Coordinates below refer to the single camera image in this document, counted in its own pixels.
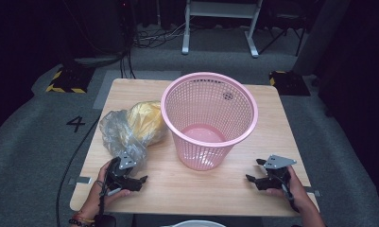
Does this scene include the metal table bracket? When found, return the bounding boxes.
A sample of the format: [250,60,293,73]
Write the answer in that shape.
[303,185,321,198]
[68,176,93,185]

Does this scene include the black box on wrist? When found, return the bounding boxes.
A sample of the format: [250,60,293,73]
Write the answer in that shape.
[94,214,117,227]

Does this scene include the right hand-held gripper cable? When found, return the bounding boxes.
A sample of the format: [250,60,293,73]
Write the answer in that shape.
[279,175,301,214]

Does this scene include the bundle of floor cables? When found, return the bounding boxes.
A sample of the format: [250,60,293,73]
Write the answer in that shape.
[131,21,191,50]

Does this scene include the white round bowl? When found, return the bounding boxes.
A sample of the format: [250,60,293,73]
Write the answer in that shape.
[160,219,227,227]

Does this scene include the yellow-black striped floor pad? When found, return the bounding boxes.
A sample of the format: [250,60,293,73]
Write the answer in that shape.
[268,70,312,97]
[44,65,96,95]

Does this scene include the black chair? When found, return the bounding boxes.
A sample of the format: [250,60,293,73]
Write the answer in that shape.
[258,6,307,59]

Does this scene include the person's left hand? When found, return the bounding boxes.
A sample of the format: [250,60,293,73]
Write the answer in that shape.
[88,159,132,216]

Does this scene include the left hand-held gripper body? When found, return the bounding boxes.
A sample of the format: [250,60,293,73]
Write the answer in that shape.
[105,150,140,194]

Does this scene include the person's right hand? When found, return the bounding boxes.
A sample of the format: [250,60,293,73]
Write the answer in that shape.
[266,166,312,213]

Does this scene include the pink plastic mesh basket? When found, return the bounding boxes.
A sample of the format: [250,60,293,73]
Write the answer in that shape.
[160,71,259,172]

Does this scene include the left hand-held gripper cable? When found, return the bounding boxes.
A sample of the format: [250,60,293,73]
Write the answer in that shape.
[95,179,109,218]

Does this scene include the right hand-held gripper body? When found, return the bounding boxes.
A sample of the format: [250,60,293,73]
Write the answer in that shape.
[260,153,298,191]

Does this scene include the hand-held gripper cable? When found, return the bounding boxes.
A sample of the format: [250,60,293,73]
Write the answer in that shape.
[95,179,109,218]
[279,175,301,214]

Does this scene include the beaded bracelets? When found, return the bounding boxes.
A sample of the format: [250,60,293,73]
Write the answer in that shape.
[67,213,96,227]

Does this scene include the white metal desk frame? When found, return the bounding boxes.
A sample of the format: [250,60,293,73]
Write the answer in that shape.
[181,0,265,60]

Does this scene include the clear grey plastic bag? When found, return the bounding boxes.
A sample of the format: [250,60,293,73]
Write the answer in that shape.
[98,109,149,176]

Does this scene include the grey pillar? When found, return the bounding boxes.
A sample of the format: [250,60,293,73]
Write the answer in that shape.
[291,0,353,77]

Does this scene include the black floor cable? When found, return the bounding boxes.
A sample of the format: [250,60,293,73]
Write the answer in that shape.
[55,115,102,227]

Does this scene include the yellow plastic bag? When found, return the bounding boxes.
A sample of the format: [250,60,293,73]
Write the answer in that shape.
[126,100,170,148]

